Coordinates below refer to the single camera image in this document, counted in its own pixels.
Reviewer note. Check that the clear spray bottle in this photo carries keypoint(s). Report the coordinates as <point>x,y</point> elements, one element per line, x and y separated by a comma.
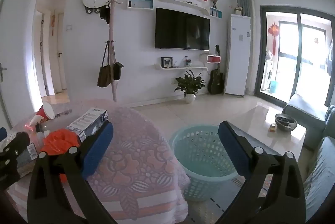
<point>39,132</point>

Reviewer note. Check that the blue grey cloth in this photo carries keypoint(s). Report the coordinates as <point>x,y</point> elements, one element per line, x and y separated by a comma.
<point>23,165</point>

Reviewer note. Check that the white standing air conditioner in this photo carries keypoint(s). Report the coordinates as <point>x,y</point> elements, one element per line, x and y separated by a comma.
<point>238,54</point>

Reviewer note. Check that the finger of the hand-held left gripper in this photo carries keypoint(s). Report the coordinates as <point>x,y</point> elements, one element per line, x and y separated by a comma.
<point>2,133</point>
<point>15,144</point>

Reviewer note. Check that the metal bowl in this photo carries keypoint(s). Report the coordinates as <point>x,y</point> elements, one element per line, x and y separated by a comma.
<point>285,122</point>

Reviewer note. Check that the white hallway door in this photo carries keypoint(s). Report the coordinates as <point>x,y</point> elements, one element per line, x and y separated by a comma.
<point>60,56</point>

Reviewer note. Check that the black guitar bag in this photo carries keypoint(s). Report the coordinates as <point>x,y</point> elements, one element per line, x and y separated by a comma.
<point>216,80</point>

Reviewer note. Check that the white wavy wall shelf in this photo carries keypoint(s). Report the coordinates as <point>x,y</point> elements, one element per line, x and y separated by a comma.
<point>180,1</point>

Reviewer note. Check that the pink coat rack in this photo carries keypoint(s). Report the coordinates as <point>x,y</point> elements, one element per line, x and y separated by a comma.
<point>113,43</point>

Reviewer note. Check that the small flower ornament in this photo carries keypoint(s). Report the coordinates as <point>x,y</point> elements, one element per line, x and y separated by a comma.
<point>186,60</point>

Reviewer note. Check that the red and white box shelf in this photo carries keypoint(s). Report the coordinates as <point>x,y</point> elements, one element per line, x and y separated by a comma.
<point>213,59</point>

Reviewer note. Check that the blue box shelf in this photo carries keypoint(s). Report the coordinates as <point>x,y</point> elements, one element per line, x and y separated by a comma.
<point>219,13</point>

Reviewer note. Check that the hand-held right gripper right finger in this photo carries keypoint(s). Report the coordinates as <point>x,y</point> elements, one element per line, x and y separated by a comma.
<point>233,150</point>

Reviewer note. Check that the pink floral tablecloth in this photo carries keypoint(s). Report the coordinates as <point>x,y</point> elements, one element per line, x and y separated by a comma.
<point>136,156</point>

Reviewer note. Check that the small labelled packet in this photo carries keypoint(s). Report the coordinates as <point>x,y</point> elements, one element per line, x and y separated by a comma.
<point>31,150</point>

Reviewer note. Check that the black hat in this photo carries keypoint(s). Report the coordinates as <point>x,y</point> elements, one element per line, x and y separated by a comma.
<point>105,13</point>

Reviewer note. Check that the red knot hanging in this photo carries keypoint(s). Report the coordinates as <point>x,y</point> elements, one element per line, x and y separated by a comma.
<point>274,30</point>

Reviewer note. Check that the grey curtain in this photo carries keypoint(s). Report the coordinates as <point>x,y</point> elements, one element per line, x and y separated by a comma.
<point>242,3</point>

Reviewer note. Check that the sliding glass door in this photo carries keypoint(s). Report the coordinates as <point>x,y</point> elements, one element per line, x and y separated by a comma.
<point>259,56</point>

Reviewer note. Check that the light blue laundry basket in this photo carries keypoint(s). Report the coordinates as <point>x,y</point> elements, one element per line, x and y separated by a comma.
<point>204,156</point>

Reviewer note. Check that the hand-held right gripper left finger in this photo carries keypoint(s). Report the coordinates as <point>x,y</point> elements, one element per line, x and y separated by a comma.
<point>95,153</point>

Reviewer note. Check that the small orange box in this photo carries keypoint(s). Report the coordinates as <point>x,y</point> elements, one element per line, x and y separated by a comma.
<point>272,128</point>

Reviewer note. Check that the hanging clothes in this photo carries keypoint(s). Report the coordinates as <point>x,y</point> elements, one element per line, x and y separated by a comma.
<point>330,56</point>

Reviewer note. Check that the potted green plant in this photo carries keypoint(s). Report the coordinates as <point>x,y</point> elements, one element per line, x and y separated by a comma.
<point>189,84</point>

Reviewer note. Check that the washing machine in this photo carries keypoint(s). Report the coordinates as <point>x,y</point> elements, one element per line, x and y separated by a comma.
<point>268,75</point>

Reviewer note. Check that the small black bag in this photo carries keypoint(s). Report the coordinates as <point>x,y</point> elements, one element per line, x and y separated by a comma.
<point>117,69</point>

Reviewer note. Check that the grey sofa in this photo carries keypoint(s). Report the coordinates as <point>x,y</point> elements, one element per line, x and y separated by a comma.
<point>319,174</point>

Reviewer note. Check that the white and blue carton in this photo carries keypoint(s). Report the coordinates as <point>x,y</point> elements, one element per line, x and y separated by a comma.
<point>89,120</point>

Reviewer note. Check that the orange cloth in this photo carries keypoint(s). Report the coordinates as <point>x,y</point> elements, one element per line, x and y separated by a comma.
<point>61,143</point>

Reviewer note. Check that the glossy coffee table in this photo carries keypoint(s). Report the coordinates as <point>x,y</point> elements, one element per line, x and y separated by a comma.
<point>261,124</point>

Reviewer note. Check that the red hanging ornament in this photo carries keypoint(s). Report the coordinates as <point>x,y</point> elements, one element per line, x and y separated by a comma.
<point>53,21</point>

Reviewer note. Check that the grey door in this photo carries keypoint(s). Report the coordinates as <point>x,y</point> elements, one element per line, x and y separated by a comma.
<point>13,56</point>

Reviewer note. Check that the brown tote bag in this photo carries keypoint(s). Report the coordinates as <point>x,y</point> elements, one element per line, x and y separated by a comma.
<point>104,76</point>

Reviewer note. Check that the blue bucket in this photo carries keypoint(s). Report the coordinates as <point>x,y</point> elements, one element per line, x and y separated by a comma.
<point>273,86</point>

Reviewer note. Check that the butterfly picture frame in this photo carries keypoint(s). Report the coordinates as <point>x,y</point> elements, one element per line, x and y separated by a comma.
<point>166,62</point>

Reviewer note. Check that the white low wall shelf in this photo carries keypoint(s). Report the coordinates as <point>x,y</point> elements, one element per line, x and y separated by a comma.
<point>183,67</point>

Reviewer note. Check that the wall-mounted television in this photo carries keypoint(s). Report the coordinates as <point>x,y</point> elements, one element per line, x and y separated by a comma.
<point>182,29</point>

